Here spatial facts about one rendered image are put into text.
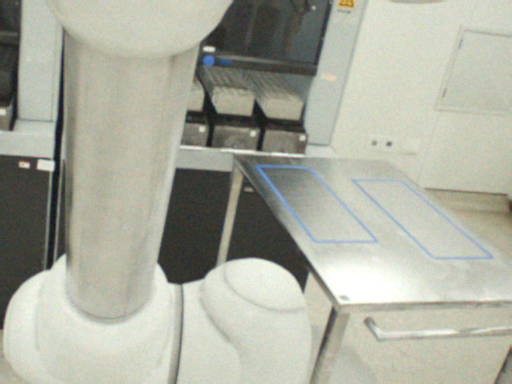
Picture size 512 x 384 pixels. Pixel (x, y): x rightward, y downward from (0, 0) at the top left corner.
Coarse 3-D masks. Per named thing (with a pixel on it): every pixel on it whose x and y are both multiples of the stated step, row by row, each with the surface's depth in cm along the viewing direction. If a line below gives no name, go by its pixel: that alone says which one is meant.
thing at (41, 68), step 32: (32, 0) 162; (32, 32) 165; (32, 64) 169; (32, 96) 173; (32, 128) 171; (0, 160) 170; (32, 160) 171; (0, 192) 174; (32, 192) 175; (0, 224) 178; (32, 224) 179; (0, 256) 182; (32, 256) 184; (0, 288) 187; (0, 320) 199
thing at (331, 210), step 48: (288, 192) 137; (336, 192) 141; (384, 192) 144; (288, 240) 120; (336, 240) 120; (384, 240) 123; (432, 240) 125; (480, 240) 129; (336, 288) 104; (384, 288) 106; (432, 288) 109; (480, 288) 111; (336, 336) 103; (384, 336) 100; (432, 336) 103; (480, 336) 106
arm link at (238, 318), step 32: (192, 288) 80; (224, 288) 75; (256, 288) 74; (288, 288) 76; (192, 320) 75; (224, 320) 73; (256, 320) 72; (288, 320) 73; (192, 352) 73; (224, 352) 73; (256, 352) 72; (288, 352) 73
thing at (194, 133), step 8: (184, 120) 173; (192, 120) 173; (200, 120) 173; (184, 128) 173; (192, 128) 173; (200, 128) 174; (184, 136) 174; (192, 136) 174; (200, 136) 175; (184, 144) 172; (192, 144) 175; (200, 144) 176
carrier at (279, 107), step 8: (272, 96) 183; (264, 104) 183; (272, 104) 182; (280, 104) 182; (288, 104) 182; (296, 104) 182; (264, 112) 183; (272, 112) 183; (280, 112) 183; (288, 112) 183; (296, 112) 184
